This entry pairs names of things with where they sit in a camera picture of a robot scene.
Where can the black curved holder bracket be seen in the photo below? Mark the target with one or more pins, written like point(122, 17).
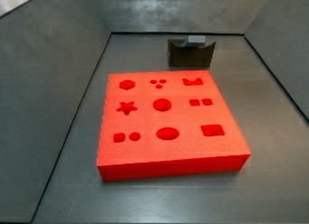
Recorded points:
point(189, 56)

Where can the red shape-sorting board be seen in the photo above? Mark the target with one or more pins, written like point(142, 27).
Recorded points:
point(168, 126)

